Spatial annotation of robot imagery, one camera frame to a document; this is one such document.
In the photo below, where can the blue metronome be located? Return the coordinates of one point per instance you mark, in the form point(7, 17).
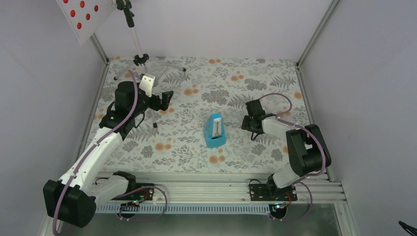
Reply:
point(214, 132)

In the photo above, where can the white sheet with red dots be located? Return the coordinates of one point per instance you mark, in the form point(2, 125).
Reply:
point(86, 16)

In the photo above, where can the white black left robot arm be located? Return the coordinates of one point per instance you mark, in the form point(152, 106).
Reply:
point(73, 198)

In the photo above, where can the white tripod music stand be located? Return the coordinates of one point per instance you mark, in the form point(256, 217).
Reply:
point(140, 59)

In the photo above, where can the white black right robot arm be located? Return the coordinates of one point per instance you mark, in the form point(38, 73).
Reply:
point(307, 150)

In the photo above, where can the aluminium front rail frame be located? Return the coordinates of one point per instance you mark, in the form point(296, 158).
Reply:
point(321, 210)

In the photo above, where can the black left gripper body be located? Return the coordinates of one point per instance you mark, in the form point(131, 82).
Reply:
point(155, 105)

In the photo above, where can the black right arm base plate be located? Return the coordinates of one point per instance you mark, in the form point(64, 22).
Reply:
point(260, 192)

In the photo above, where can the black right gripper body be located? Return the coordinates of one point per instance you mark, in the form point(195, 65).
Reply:
point(248, 126)

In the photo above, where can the black object at corner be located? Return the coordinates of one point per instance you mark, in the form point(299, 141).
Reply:
point(409, 229)

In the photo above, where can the perforated blue-grey cable duct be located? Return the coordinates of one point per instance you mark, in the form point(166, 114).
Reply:
point(149, 208)

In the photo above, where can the floral patterned table mat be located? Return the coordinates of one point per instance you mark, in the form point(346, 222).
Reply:
point(172, 141)

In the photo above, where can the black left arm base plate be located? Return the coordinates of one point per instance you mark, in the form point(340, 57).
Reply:
point(143, 195)

